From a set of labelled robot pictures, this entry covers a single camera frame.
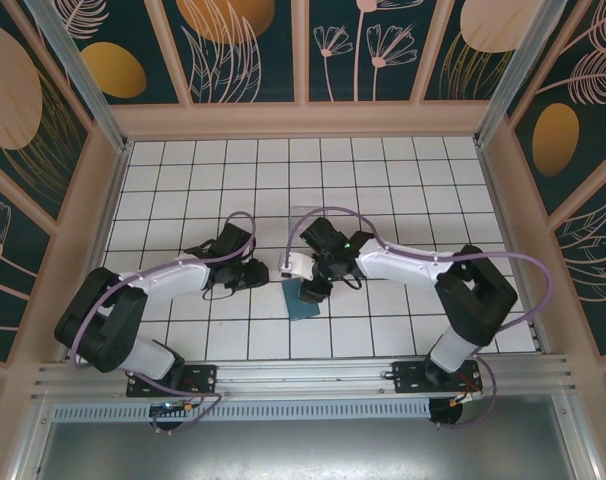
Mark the grey metal sheet panel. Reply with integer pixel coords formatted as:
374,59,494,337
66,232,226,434
12,394,599,480

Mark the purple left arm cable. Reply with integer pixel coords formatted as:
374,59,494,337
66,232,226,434
68,210,258,435

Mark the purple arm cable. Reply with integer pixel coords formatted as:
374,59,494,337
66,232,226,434
285,205,554,431
68,210,258,435

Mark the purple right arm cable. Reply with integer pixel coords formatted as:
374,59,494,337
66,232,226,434
285,205,554,431

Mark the aluminium mounting rail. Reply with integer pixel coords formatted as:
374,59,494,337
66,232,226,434
30,354,579,401

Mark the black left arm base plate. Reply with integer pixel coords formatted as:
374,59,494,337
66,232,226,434
126,364,219,399

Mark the slotted grey cable duct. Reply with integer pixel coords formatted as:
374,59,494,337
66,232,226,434
50,399,432,422

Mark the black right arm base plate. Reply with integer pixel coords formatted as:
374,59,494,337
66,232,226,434
391,360,484,394

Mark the aluminium frame post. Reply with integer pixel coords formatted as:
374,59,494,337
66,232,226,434
472,0,559,146
22,0,134,154

